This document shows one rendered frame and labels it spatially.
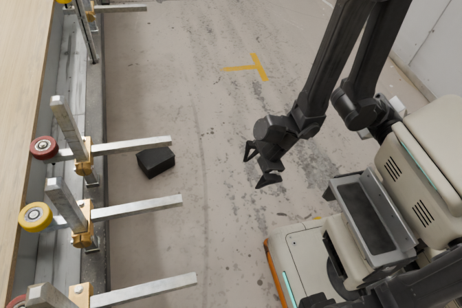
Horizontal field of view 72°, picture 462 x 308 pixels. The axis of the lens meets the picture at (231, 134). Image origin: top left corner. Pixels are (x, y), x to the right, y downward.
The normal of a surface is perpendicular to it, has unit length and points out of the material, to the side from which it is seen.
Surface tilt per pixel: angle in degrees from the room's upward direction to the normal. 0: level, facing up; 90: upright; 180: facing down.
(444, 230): 98
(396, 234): 90
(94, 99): 0
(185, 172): 0
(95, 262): 0
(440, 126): 42
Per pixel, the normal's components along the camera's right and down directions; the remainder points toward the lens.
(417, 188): -0.97, 0.22
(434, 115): -0.58, -0.38
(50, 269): 0.10, -0.64
